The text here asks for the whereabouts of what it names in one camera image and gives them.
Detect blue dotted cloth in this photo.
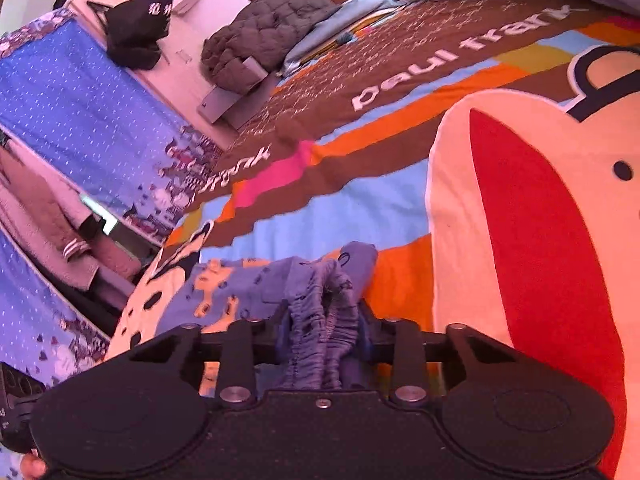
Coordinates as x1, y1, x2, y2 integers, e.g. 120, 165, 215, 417
0, 10, 227, 247
0, 230, 112, 392

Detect light blue cloth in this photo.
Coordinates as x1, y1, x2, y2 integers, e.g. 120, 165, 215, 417
282, 0, 418, 77

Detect grey flat box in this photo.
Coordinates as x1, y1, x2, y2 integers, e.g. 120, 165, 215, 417
196, 57, 275, 127

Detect grey quilted jacket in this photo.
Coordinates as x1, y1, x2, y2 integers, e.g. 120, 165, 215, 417
201, 0, 346, 95

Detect colourful printed blanket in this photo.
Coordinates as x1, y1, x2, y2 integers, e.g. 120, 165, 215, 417
105, 0, 640, 480

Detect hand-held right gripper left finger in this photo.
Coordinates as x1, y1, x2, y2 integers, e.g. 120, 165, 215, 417
129, 317, 286, 405

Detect pink fluffy garment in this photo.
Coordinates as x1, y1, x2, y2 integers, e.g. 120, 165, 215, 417
0, 145, 143, 293

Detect blue printed pants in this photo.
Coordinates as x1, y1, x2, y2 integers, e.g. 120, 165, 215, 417
155, 241, 381, 396

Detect person's left hand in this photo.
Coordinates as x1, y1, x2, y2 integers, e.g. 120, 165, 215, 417
21, 451, 48, 480

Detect black bag with white print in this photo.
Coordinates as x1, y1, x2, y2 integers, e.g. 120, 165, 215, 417
87, 0, 177, 72

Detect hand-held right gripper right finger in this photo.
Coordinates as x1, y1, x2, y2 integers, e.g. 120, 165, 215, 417
357, 302, 516, 405

